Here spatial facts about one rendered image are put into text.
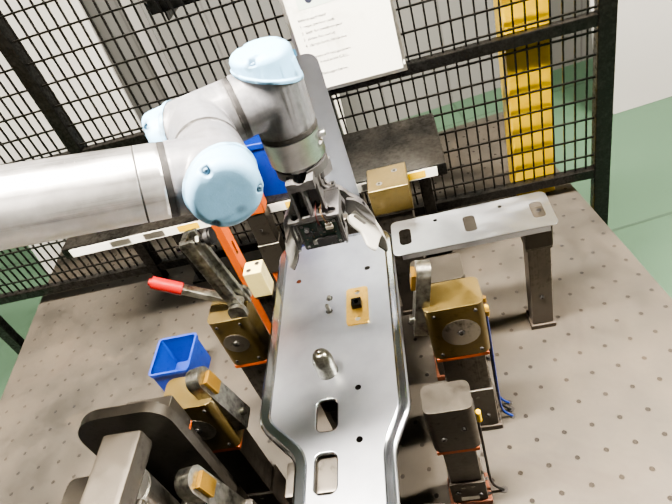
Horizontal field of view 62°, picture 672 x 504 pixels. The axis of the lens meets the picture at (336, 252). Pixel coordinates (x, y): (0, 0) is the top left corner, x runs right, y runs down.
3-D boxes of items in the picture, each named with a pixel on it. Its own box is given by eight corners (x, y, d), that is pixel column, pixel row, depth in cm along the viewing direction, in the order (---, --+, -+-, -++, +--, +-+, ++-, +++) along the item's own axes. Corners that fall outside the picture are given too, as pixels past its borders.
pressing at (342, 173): (364, 211, 114) (315, 51, 93) (310, 222, 116) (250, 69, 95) (364, 209, 114) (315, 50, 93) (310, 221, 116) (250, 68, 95)
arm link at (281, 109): (214, 53, 66) (279, 25, 67) (248, 133, 73) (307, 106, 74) (227, 73, 60) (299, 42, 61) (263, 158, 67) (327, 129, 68)
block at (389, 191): (437, 309, 129) (408, 183, 106) (403, 315, 130) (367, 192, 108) (433, 285, 135) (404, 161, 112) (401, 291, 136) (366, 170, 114)
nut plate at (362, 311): (369, 322, 91) (367, 317, 90) (346, 326, 92) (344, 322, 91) (367, 286, 97) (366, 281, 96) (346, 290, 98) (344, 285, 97)
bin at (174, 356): (204, 392, 130) (187, 369, 124) (165, 399, 131) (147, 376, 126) (212, 355, 138) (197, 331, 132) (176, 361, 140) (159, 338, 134)
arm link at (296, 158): (263, 123, 74) (323, 108, 72) (275, 152, 77) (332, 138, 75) (257, 153, 68) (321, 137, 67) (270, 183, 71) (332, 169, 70)
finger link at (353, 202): (361, 238, 83) (315, 209, 80) (361, 230, 84) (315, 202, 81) (382, 219, 81) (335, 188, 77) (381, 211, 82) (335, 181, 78)
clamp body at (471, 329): (519, 428, 103) (504, 300, 81) (455, 437, 105) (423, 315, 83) (511, 398, 108) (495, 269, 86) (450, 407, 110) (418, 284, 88)
